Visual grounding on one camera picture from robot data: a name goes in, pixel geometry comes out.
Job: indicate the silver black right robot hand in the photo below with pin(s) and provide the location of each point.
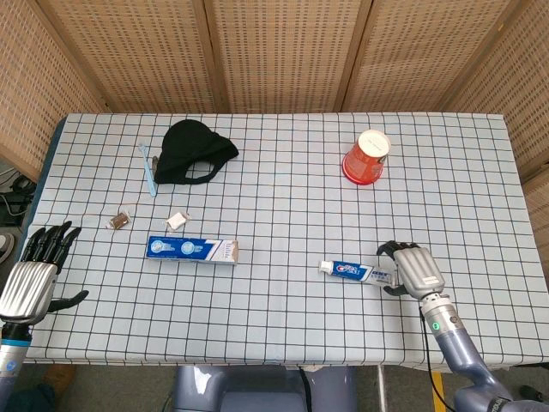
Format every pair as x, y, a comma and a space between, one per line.
418, 268

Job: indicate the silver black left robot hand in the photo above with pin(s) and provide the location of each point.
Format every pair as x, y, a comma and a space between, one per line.
28, 287

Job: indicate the blue white toothpaste tube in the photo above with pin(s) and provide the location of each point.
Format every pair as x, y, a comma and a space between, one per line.
351, 269

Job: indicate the blue white toothpaste box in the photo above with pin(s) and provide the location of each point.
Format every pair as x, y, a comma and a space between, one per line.
184, 249

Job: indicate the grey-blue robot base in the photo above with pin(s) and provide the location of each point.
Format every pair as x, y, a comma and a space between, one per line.
257, 390

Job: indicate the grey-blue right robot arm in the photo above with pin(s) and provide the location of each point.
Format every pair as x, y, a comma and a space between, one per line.
454, 343

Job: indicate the grey white shoe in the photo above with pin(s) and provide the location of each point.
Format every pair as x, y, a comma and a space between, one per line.
5, 246

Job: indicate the brown wrapped candy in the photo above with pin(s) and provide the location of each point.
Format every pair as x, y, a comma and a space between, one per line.
118, 221

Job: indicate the red paper cup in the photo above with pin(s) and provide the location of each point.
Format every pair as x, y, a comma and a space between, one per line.
362, 163

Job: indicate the white table leg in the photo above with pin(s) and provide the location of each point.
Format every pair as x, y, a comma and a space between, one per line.
380, 386

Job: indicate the yellow floor tape strip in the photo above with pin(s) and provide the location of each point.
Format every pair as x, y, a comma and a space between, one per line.
438, 395

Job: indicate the checkered light blue tablecloth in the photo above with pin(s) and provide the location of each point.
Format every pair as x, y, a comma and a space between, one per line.
300, 193

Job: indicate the white wrapped candy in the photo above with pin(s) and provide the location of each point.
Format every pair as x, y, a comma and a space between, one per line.
176, 221

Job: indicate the light blue toothbrush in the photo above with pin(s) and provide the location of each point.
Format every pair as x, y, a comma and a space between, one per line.
148, 171

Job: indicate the black shoe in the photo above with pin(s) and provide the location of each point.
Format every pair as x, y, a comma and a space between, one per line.
529, 392

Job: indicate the bamboo screen panel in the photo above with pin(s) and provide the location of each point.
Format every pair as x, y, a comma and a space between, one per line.
137, 51
519, 94
429, 51
283, 51
38, 86

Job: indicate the black cap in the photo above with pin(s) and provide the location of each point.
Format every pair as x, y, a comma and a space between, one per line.
184, 141

